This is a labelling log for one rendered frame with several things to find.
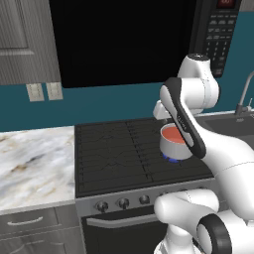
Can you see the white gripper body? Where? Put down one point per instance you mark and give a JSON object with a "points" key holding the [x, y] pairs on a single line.
{"points": [[161, 111]]}

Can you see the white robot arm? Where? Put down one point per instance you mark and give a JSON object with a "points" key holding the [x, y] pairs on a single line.
{"points": [[228, 172]]}

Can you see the red marinara sauce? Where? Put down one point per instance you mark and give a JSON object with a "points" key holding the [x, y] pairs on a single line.
{"points": [[171, 135]]}

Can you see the silver stove knob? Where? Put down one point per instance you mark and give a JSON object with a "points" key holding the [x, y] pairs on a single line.
{"points": [[123, 203], [144, 199], [101, 206]]}

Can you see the blue burner flame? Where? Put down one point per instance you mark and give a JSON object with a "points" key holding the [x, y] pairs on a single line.
{"points": [[172, 159]]}

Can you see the black gas hob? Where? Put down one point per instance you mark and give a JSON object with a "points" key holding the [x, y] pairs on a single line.
{"points": [[115, 155]]}

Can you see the dark grey sink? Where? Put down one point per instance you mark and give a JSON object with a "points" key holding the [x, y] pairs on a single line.
{"points": [[231, 125]]}

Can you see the black microwave oven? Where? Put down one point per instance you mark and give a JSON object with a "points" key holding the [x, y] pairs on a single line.
{"points": [[125, 39]]}

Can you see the silver tap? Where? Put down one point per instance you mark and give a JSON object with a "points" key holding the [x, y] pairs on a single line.
{"points": [[244, 96]]}

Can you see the black oven door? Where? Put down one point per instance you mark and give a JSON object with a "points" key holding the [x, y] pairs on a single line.
{"points": [[122, 239]]}

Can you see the grey drawer front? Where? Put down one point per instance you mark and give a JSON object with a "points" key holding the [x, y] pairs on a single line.
{"points": [[29, 221]]}

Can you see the grey base cupboard door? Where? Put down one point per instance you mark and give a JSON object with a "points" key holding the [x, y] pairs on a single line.
{"points": [[39, 243]]}

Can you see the white wall socket plate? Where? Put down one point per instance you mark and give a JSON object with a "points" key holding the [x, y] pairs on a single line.
{"points": [[35, 92], [54, 91]]}

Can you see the grey wall cupboard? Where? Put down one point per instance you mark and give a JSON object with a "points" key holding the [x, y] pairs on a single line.
{"points": [[247, 5]]}

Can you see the grey wall cupboard door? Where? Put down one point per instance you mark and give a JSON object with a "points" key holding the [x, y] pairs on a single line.
{"points": [[26, 39]]}

